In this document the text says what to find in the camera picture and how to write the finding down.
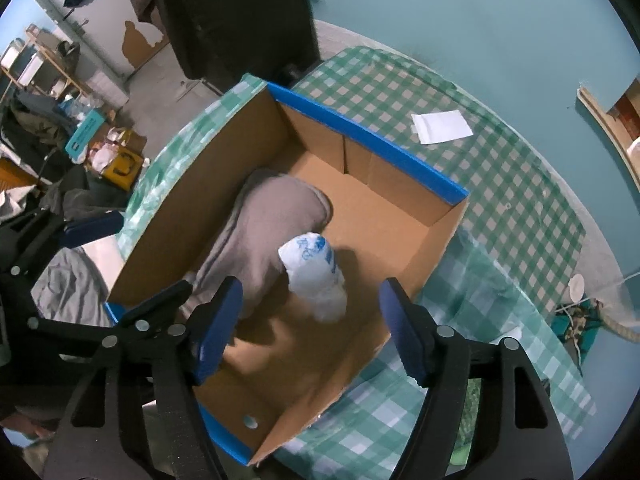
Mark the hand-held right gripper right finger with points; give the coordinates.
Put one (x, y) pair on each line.
(402, 335)

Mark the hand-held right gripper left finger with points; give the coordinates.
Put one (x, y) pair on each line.
(217, 332)

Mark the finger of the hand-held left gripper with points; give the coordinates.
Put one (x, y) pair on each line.
(160, 300)
(95, 230)

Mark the white blue-printed plastic bag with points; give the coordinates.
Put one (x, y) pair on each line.
(312, 275)

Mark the grey sweater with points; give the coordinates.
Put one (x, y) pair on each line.
(265, 230)

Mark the blue cardboard box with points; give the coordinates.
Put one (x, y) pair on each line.
(390, 210)

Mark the grey blanket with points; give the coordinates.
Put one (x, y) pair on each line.
(70, 285)

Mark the yellow bag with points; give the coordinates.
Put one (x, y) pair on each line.
(122, 170)

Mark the green checkered plastic sheet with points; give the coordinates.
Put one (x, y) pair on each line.
(480, 280)

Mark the teal storage box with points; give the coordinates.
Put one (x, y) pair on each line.
(87, 132)

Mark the dark clothes pile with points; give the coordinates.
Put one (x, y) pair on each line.
(35, 120)

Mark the wooden shelf rack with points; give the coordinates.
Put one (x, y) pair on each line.
(45, 65)

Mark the leopard print cloth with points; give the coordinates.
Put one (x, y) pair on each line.
(575, 327)

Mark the green checkered fabric tablecloth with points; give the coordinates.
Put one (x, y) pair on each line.
(500, 175)

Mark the black cabinet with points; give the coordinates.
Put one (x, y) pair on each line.
(240, 15)

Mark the wooden frame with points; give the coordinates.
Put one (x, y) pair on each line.
(600, 120)

